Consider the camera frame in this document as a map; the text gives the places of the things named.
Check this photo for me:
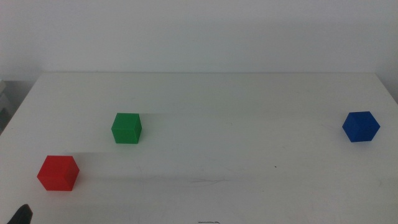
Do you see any red cube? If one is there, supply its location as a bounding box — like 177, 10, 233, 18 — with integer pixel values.
36, 155, 80, 192

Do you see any green cube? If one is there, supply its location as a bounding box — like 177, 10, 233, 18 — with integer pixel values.
111, 112, 143, 145

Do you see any blue cube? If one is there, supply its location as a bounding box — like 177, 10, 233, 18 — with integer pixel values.
341, 111, 381, 143

